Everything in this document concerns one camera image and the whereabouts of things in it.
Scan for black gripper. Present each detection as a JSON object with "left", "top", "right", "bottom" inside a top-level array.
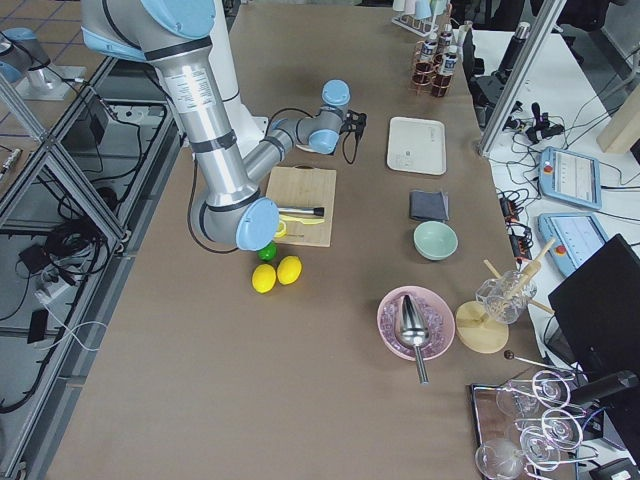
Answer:
[{"left": 340, "top": 110, "right": 356, "bottom": 134}]

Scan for white round plate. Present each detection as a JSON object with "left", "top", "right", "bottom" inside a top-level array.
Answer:
[{"left": 296, "top": 144, "right": 319, "bottom": 153}]

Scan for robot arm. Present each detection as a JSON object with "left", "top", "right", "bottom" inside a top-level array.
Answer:
[
  {"left": 1, "top": 27, "right": 51, "bottom": 84},
  {"left": 81, "top": 1, "right": 350, "bottom": 251}
]

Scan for cream rabbit tray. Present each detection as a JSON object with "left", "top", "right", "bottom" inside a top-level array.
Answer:
[{"left": 386, "top": 117, "right": 447, "bottom": 176}]

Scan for wooden cutting board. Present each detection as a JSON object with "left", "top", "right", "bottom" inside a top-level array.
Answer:
[{"left": 266, "top": 167, "right": 337, "bottom": 247}]

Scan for tea bottle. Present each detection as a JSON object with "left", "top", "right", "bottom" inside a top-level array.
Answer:
[
  {"left": 437, "top": 23, "right": 453, "bottom": 54},
  {"left": 431, "top": 46, "right": 458, "bottom": 98},
  {"left": 414, "top": 33, "right": 438, "bottom": 85}
]

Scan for steel cylinder tool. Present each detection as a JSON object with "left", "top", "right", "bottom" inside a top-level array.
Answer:
[{"left": 278, "top": 207, "right": 325, "bottom": 218}]

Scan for yellow plastic knife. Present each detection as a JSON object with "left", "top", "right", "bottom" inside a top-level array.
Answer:
[{"left": 279, "top": 214, "right": 325, "bottom": 226}]

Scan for grey folded cloth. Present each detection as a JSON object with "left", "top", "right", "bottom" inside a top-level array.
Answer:
[{"left": 409, "top": 190, "right": 449, "bottom": 221}]

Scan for white cup rack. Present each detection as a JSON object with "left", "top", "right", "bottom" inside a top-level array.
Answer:
[{"left": 391, "top": 0, "right": 452, "bottom": 38}]

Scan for green bowl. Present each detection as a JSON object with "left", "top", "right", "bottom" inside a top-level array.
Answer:
[{"left": 413, "top": 221, "right": 458, "bottom": 261}]

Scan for green lime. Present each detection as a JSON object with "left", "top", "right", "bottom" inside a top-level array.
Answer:
[{"left": 257, "top": 241, "right": 277, "bottom": 262}]

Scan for yellow lemon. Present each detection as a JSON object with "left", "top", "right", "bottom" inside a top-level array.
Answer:
[
  {"left": 276, "top": 255, "right": 303, "bottom": 285},
  {"left": 251, "top": 263, "right": 277, "bottom": 294}
]

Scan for black thermos bottle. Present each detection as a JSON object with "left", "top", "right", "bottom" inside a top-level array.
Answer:
[{"left": 494, "top": 21, "right": 531, "bottom": 84}]

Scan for pink bowl with ice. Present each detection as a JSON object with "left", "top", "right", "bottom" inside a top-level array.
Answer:
[{"left": 377, "top": 286, "right": 455, "bottom": 361}]

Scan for steel ice scoop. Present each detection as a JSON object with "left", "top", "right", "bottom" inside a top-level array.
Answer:
[{"left": 396, "top": 294, "right": 429, "bottom": 385}]

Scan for blue teach pendant tablet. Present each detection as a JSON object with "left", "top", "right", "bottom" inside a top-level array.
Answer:
[{"left": 538, "top": 147, "right": 602, "bottom": 210}]

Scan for glass mug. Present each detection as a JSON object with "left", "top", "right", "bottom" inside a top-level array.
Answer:
[{"left": 476, "top": 271, "right": 537, "bottom": 324}]

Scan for wooden mug tree stand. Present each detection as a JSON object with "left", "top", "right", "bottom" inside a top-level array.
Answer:
[{"left": 455, "top": 237, "right": 555, "bottom": 354}]

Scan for wine glass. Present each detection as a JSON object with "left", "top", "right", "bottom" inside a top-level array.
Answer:
[
  {"left": 475, "top": 436, "right": 561, "bottom": 479},
  {"left": 514, "top": 408, "right": 584, "bottom": 451},
  {"left": 496, "top": 370, "right": 570, "bottom": 418}
]

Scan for copper wire bottle rack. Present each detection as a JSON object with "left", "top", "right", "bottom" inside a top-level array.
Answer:
[{"left": 410, "top": 33, "right": 461, "bottom": 97}]

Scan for aluminium frame post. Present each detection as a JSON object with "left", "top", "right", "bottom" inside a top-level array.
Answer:
[{"left": 478, "top": 0, "right": 566, "bottom": 159}]

